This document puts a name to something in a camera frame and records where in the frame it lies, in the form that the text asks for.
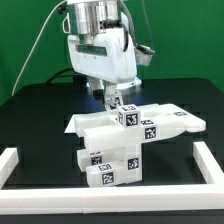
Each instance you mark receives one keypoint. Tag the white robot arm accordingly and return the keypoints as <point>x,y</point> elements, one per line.
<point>87,14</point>

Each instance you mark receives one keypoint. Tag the white L-shaped obstacle fence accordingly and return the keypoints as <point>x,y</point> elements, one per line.
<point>206,196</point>

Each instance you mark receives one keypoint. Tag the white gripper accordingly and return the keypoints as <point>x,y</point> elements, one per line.
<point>109,55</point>

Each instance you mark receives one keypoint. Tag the white chair back frame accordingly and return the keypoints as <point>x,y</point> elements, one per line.
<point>102,131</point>

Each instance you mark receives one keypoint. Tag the small tagged white cube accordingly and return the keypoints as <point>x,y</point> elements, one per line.
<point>117,101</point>

